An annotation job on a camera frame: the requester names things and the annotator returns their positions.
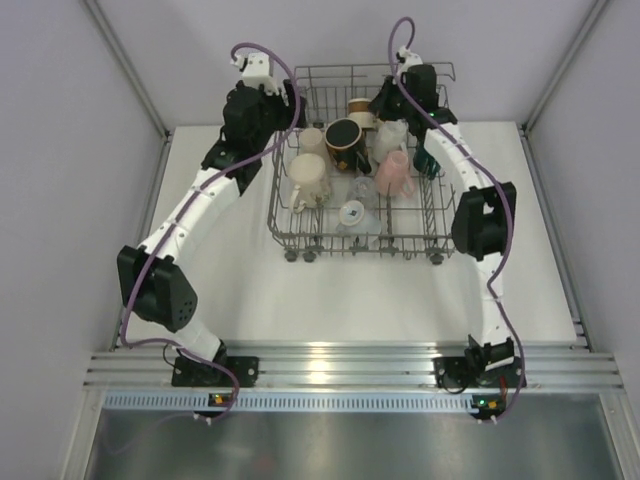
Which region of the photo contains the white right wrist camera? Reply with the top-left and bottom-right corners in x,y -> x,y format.
231,52 -> 280,96

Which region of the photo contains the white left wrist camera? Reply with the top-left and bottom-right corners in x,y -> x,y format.
395,45 -> 424,75

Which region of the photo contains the aluminium corner frame post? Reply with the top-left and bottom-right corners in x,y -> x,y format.
77,0 -> 174,144

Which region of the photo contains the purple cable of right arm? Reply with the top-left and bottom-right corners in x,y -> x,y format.
102,43 -> 304,454

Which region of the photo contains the pink mug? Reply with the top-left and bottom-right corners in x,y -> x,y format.
374,150 -> 415,198

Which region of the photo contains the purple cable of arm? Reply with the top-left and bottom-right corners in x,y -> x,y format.
102,43 -> 304,454
387,17 -> 526,424

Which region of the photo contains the grey wire dish rack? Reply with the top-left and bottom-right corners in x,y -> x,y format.
267,62 -> 469,264

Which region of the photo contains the steel cup brown sleeve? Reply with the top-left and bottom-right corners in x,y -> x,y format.
347,97 -> 376,131

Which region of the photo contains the cream mug green inside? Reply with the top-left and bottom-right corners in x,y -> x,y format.
287,153 -> 331,214

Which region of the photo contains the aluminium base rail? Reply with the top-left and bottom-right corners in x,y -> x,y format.
83,341 -> 624,394

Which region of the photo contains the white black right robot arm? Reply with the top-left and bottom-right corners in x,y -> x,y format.
117,76 -> 304,371

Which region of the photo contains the light blue mug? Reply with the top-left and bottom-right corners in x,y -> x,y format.
336,200 -> 382,236

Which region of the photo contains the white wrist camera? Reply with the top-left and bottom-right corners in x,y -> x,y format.
231,52 -> 280,96
395,45 -> 424,75

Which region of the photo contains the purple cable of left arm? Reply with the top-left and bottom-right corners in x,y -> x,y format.
387,17 -> 526,424

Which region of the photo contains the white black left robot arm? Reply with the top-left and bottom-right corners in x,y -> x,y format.
369,61 -> 523,385

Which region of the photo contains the black skull mug red inside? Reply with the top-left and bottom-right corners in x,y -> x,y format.
324,118 -> 372,175

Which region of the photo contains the beige plain cup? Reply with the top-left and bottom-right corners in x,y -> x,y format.
298,127 -> 329,161

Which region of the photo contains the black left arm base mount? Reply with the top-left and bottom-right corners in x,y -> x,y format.
433,356 -> 527,394

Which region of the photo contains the perforated blue-grey cable tray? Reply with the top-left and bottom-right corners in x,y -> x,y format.
103,391 -> 484,413

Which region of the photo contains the white cup teal base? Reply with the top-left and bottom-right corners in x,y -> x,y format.
412,143 -> 441,180

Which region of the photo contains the cream mug with handle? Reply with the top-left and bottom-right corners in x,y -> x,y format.
372,120 -> 407,164

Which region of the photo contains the clear glass tumbler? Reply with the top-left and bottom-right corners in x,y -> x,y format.
350,176 -> 378,205

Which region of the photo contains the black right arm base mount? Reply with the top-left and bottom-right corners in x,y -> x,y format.
163,354 -> 260,388

